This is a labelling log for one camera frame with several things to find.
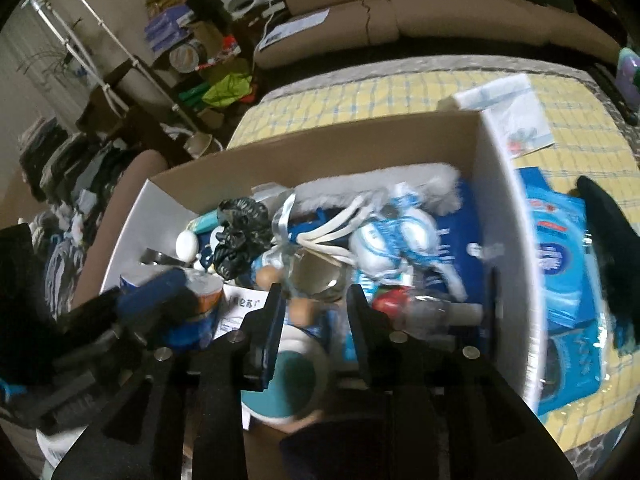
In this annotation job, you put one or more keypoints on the black plastic bag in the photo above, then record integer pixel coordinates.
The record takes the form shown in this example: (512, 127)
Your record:
(240, 240)

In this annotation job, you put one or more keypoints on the white cup with teal inside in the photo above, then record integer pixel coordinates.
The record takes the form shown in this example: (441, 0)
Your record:
(285, 380)

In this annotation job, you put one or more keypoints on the black cloth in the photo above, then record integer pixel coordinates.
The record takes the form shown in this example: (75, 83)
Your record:
(610, 240)

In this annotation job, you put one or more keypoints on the white plastic appliance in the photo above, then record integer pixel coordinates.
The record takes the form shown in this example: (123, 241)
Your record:
(245, 2)

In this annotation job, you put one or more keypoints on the brown egg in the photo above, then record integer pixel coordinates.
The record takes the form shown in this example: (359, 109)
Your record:
(267, 276)
(302, 310)

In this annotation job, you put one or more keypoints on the white paper sheet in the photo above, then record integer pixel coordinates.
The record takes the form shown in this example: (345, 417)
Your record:
(295, 25)

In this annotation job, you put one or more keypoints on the brown armchair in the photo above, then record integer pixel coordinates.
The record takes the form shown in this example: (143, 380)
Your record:
(125, 210)

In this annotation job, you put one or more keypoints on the purple box stack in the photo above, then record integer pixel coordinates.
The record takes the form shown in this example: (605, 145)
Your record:
(165, 27)

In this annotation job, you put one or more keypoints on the dark wooden table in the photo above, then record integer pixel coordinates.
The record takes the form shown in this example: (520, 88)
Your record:
(150, 85)

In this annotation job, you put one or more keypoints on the pile of dark clothes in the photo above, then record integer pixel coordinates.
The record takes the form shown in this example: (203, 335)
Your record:
(75, 170)

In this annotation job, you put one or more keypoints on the net bag of white balls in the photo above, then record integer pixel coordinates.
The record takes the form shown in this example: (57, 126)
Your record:
(395, 240)

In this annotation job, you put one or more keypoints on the yellow checked tablecloth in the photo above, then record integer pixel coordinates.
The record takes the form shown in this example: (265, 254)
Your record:
(350, 95)

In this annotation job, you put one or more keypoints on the dark blue package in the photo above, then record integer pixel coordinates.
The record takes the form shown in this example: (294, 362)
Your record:
(462, 230)

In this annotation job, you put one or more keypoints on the purple plush toy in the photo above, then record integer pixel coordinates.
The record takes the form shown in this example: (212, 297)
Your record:
(629, 67)

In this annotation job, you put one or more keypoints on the white cardboard box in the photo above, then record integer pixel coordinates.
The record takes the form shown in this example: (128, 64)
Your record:
(505, 220)

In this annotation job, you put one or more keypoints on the orange and blue can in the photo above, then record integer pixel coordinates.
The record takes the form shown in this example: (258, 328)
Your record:
(202, 305)

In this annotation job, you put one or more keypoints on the blue wet wipes packet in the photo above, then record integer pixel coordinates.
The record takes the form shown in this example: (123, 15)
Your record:
(570, 370)
(555, 245)

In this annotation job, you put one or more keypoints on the white egg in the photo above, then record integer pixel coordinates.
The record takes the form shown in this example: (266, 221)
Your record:
(187, 246)

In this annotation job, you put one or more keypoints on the white fluffy cloth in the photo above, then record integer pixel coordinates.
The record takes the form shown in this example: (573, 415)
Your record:
(380, 185)

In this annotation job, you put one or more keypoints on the clear glass jar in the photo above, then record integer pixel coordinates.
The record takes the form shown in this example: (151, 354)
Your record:
(315, 275)

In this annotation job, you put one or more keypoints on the beige sofa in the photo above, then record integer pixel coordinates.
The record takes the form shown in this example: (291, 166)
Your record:
(450, 15)

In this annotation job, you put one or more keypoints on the white plastic bag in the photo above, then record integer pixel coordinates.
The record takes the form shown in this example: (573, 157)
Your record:
(510, 115)

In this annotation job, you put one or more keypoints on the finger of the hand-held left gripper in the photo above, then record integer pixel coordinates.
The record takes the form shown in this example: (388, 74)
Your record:
(150, 287)

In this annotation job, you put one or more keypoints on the white paper leaflet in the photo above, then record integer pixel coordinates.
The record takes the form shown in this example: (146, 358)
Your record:
(235, 310)

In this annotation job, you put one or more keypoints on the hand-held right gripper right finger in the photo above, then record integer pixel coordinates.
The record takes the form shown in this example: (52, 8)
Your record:
(356, 330)

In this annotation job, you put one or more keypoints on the clear tape roll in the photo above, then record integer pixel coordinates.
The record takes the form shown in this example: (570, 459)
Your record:
(182, 55)

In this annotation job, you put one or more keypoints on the clear bottle with red cap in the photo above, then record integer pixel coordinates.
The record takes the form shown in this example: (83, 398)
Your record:
(430, 312)

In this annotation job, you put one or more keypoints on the green cloth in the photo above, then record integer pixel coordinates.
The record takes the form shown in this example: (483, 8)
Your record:
(227, 87)

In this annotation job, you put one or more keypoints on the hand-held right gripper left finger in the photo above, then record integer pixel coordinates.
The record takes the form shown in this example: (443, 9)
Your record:
(274, 330)

